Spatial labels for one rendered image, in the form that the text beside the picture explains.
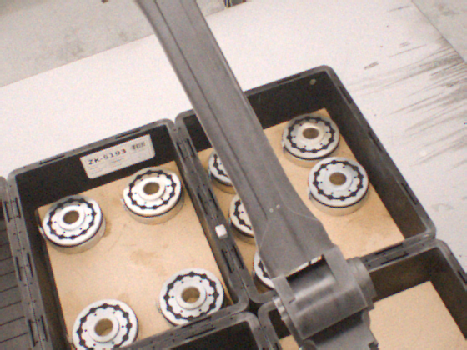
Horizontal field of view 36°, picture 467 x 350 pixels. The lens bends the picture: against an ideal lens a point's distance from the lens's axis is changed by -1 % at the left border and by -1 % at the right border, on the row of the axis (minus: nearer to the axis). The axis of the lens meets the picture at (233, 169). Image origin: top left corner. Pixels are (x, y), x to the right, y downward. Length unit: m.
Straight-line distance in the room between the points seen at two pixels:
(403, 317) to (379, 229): 0.16
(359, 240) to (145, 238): 0.36
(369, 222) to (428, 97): 0.44
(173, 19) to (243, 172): 0.15
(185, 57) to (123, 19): 2.32
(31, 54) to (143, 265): 1.82
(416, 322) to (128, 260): 0.48
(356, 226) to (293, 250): 0.60
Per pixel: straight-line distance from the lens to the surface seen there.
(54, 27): 3.02
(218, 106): 0.64
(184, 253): 1.22
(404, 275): 1.14
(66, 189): 1.33
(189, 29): 0.65
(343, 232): 1.22
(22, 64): 2.92
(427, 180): 1.46
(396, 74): 1.64
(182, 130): 1.25
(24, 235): 1.20
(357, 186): 1.24
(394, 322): 1.15
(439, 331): 1.15
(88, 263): 1.25
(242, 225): 1.20
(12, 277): 1.29
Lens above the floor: 1.86
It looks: 52 degrees down
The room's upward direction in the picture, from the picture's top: 10 degrees counter-clockwise
